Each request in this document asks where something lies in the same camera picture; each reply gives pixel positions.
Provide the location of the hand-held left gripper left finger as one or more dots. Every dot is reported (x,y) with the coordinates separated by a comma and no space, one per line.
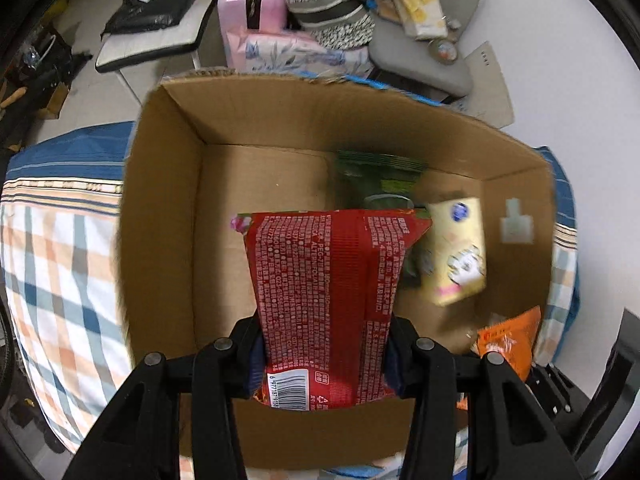
(248,360)

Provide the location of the white chair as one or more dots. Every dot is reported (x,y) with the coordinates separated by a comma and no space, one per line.
(160,35)

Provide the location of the cardboard box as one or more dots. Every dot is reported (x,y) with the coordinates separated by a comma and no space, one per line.
(320,260)

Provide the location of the flat cardboard sheet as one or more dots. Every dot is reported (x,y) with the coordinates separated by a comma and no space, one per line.
(487,85)

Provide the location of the pink suitcase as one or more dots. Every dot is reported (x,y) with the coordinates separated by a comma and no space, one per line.
(250,12)

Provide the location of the red snack packet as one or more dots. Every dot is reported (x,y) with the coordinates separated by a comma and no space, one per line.
(325,305)

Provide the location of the yellow snack bag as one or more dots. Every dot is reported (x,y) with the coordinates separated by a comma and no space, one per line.
(415,0)

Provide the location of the grey chair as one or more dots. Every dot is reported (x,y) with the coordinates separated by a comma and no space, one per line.
(425,55)

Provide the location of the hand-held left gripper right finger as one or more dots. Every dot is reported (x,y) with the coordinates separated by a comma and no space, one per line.
(397,360)

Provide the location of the plaid bed sheet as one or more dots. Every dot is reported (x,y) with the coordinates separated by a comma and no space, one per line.
(60,260)

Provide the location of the floral tissue pack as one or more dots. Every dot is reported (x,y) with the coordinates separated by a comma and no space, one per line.
(295,52)

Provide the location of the yellow tissue packet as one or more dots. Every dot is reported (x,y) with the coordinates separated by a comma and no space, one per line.
(457,252)

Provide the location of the orange snack packet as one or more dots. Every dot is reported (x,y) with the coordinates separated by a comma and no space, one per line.
(510,340)

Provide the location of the green snack packet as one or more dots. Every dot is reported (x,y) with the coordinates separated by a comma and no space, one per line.
(382,180)

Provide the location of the round glass ball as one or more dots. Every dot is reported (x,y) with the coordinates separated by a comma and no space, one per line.
(443,50)

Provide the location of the black white patterned bag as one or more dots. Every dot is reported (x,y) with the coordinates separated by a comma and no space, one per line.
(327,7)

